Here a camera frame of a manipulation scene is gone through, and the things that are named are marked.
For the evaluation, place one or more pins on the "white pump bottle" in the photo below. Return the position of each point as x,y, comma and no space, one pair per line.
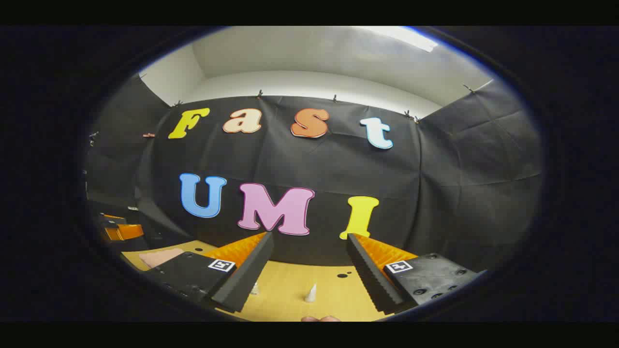
254,289

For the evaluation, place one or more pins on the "black backdrop cloth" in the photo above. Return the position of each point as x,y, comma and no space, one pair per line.
314,164

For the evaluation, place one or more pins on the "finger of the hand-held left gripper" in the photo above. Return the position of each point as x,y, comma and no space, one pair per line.
113,219
123,232

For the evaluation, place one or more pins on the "white skin care tube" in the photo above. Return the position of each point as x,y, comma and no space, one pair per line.
311,293

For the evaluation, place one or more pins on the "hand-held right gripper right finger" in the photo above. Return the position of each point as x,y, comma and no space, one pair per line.
367,273

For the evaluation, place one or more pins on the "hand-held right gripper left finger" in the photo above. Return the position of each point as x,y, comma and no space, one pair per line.
249,275

